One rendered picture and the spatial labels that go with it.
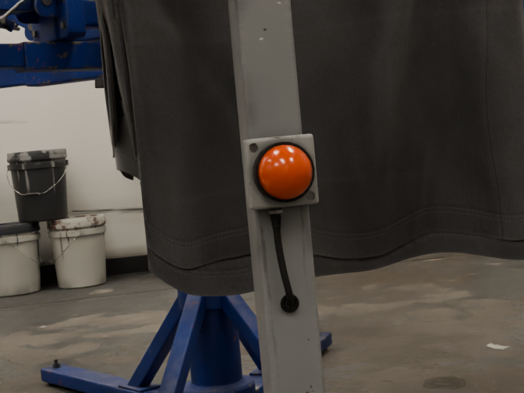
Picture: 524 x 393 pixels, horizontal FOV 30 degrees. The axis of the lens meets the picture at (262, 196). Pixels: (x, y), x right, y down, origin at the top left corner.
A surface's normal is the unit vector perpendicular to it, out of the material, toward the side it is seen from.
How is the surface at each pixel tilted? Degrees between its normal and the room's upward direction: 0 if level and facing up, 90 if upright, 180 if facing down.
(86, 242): 93
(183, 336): 42
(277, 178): 100
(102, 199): 90
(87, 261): 93
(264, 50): 90
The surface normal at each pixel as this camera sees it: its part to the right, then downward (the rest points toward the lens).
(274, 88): 0.18, 0.04
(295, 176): 0.35, 0.18
